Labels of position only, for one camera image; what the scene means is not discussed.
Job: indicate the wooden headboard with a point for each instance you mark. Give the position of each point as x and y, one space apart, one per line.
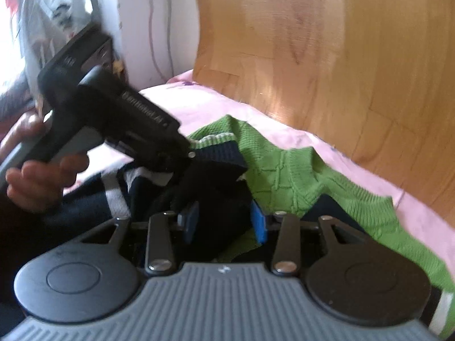
337 60

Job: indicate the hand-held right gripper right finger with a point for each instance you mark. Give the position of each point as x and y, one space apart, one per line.
258 222

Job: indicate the pink floral bed sheet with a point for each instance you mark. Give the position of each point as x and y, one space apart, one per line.
355 170

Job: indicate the person's left hand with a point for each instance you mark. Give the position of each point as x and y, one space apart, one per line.
39 188

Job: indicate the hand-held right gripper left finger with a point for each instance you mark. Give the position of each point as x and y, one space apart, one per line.
190 220

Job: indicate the white hanging cloth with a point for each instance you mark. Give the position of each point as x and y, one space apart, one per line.
46 10

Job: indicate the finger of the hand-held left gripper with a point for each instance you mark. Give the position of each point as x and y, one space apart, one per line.
167 152

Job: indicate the black and green knit sweater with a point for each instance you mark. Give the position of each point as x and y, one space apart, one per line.
284 181

